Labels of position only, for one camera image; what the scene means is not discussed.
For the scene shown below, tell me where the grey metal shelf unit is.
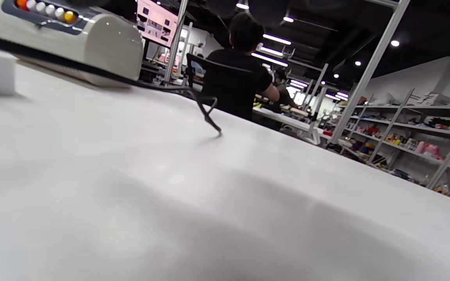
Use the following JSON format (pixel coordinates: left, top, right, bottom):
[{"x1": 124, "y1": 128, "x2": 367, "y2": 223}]
[{"x1": 338, "y1": 88, "x2": 450, "y2": 205}]

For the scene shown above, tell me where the monitor with pink screen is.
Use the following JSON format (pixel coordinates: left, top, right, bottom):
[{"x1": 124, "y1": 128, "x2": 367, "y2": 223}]
[{"x1": 137, "y1": 0, "x2": 179, "y2": 48}]

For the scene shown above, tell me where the long ceiling light strip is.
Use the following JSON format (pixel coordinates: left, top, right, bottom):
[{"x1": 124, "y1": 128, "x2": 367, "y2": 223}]
[
  {"x1": 263, "y1": 34, "x2": 292, "y2": 45},
  {"x1": 251, "y1": 52, "x2": 289, "y2": 68}
]

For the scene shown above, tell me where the black cable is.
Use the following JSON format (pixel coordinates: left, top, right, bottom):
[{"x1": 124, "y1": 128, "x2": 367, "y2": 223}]
[{"x1": 0, "y1": 30, "x2": 222, "y2": 136}]

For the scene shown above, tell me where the grey metal post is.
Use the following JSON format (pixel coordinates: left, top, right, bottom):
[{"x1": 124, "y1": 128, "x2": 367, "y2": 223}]
[
  {"x1": 164, "y1": 0, "x2": 189, "y2": 85},
  {"x1": 329, "y1": 0, "x2": 411, "y2": 147}
]

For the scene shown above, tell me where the black office chair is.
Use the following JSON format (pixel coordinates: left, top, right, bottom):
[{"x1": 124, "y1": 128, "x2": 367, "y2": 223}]
[{"x1": 186, "y1": 53, "x2": 257, "y2": 117}]

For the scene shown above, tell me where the white blender with coloured buttons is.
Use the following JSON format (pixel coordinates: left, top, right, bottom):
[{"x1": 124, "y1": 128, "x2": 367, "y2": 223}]
[{"x1": 0, "y1": 0, "x2": 143, "y2": 87}]

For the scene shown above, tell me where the white work table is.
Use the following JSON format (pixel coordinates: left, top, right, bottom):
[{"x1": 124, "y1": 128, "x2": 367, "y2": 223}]
[{"x1": 253, "y1": 107, "x2": 321, "y2": 145}]

